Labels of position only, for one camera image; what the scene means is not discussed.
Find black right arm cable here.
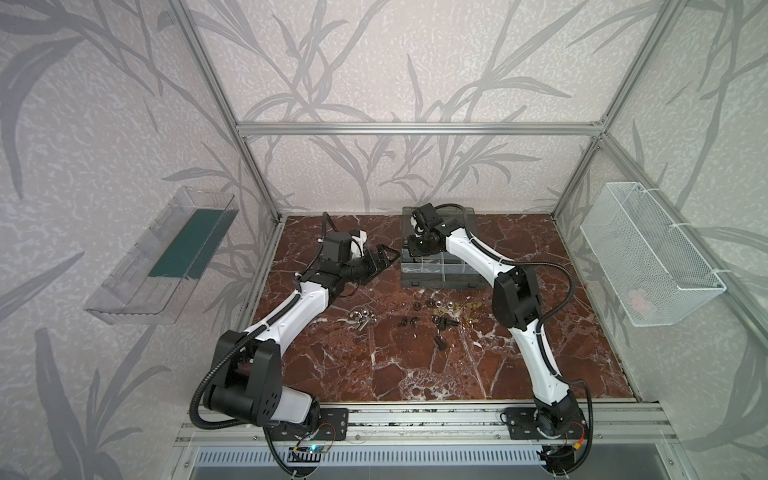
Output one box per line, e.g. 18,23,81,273
437,202,594,475

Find grey plastic organizer box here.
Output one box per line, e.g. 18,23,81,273
400,207,488,290

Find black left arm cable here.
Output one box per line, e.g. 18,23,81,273
188,326,265,431

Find black screws pile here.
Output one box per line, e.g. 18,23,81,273
397,299,460,331

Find silver nuts pile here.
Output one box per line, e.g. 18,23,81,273
347,307,379,331

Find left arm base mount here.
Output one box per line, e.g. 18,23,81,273
266,407,350,442

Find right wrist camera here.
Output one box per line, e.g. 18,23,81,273
411,203,443,235

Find white wire mesh basket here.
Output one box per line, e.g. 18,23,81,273
580,182,727,328

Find aluminium back crossbar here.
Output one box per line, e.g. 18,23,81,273
236,122,602,137

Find aluminium front rail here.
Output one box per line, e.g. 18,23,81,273
173,403,679,448

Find lone black screw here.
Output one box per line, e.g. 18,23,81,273
433,336,448,351

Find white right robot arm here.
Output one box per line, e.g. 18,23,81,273
407,224,583,438

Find brass screws pile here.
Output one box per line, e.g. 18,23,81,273
452,301,483,328

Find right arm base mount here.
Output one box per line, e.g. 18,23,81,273
499,407,589,441

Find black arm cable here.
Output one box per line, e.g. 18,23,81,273
188,326,265,431
437,202,594,475

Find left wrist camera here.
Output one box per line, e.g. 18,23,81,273
320,229,367,263

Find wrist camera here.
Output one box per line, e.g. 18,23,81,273
411,203,443,235
320,229,367,263

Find aluminium frame post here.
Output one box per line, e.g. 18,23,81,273
551,0,686,219

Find clear plastic wall tray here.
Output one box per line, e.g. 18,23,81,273
84,186,239,326

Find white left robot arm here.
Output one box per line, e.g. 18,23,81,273
189,244,401,432

